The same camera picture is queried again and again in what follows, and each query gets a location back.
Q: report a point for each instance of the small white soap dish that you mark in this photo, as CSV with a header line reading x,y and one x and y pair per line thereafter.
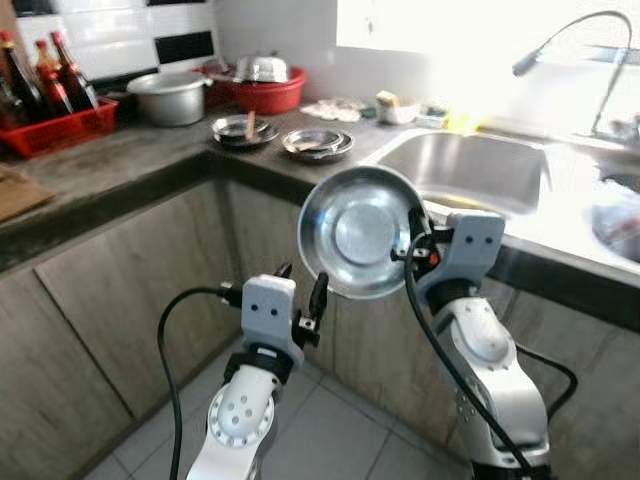
x,y
433,118

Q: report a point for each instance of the large corrugated cardboard mat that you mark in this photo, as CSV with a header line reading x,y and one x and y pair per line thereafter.
x,y
20,195

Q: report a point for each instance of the chrome faucet with spray head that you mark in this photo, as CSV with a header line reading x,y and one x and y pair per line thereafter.
x,y
525,62

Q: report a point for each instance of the round steel plate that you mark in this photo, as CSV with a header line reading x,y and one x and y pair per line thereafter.
x,y
268,142
345,152

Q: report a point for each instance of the dark bottle red cap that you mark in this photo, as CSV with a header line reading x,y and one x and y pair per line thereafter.
x,y
78,80

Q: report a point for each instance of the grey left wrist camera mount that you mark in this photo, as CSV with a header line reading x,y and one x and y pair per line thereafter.
x,y
268,315

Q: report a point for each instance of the yellow sponge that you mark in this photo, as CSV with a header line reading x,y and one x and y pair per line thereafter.
x,y
387,99

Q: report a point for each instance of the domed steel lid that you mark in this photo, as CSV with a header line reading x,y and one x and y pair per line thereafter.
x,y
262,70

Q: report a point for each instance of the large aluminium pot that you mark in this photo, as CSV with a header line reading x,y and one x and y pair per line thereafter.
x,y
170,100

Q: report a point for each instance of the tall dark bottle yellow cap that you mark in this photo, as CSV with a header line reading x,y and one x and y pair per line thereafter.
x,y
15,85

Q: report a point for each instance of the stainless steel sink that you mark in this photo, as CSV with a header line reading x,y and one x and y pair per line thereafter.
x,y
470,170

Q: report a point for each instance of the red plastic basket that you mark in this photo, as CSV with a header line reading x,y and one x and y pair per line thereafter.
x,y
60,130

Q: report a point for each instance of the deep steel bowl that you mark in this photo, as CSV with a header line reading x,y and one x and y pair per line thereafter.
x,y
350,230

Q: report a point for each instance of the small sauce bottle red cap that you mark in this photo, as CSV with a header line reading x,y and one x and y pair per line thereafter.
x,y
50,85

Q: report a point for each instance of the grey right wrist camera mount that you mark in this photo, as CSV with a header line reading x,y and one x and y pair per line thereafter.
x,y
470,245

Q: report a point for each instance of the small white bowl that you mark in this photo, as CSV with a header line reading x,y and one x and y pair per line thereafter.
x,y
400,115

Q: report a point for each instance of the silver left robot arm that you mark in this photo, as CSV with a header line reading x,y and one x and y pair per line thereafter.
x,y
240,420

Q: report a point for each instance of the shallow steel bowl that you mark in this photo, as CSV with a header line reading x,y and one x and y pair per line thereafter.
x,y
315,140
228,128

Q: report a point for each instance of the wooden chopstick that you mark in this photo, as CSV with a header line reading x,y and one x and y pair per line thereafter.
x,y
253,125
248,125

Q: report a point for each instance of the beige cloth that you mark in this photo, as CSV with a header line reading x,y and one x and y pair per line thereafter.
x,y
335,110

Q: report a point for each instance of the clear plastic bag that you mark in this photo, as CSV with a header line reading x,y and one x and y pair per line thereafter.
x,y
615,215

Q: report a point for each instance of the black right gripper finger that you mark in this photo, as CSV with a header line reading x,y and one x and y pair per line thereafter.
x,y
418,222

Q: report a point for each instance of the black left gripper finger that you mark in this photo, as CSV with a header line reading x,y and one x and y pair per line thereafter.
x,y
282,272
316,298

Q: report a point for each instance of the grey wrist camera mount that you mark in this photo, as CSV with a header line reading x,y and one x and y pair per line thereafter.
x,y
470,245
268,315

